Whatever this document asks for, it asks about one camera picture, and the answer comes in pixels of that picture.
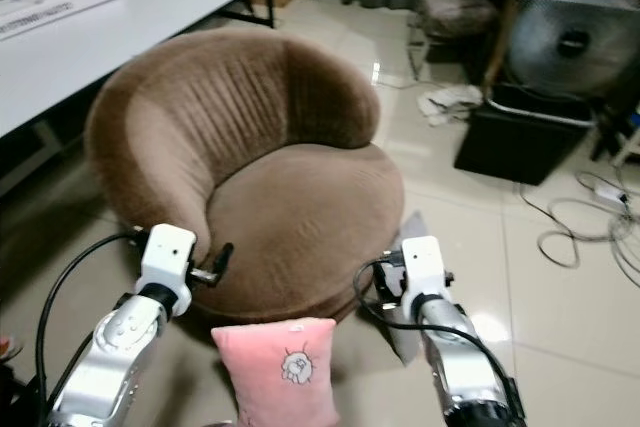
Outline brown round plush sofa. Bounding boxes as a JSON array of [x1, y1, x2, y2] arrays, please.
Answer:
[[85, 27, 407, 326]]

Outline pink pillow with cartoon print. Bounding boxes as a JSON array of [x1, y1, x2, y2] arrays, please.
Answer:
[[211, 318, 338, 427]]

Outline crumpled white cloth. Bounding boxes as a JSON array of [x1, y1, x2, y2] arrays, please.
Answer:
[[418, 84, 487, 129]]

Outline black box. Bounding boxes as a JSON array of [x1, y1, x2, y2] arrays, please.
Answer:
[[454, 81, 598, 187]]

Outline orange slipper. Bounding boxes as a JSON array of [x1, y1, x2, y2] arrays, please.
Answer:
[[0, 336, 24, 361]]

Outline white power adapter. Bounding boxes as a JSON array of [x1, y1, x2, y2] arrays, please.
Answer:
[[594, 181, 628, 201]]

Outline white table with black legs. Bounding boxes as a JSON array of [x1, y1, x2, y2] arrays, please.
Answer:
[[0, 0, 287, 140]]

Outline grey electric fan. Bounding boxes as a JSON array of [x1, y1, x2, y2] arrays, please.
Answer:
[[505, 0, 640, 100]]

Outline long white printed box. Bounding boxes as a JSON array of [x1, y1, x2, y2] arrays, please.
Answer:
[[0, 0, 122, 44]]

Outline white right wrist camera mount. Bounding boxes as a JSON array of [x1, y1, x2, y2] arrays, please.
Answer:
[[400, 236, 450, 312]]

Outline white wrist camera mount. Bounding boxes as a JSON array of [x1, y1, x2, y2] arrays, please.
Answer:
[[400, 236, 450, 312], [135, 225, 197, 312]]

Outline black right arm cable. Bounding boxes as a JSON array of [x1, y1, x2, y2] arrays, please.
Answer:
[[353, 257, 521, 420]]

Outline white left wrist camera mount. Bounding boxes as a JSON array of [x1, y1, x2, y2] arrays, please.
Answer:
[[135, 225, 197, 312]]

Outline grey floor cable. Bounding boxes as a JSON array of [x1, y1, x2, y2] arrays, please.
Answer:
[[518, 169, 640, 290]]

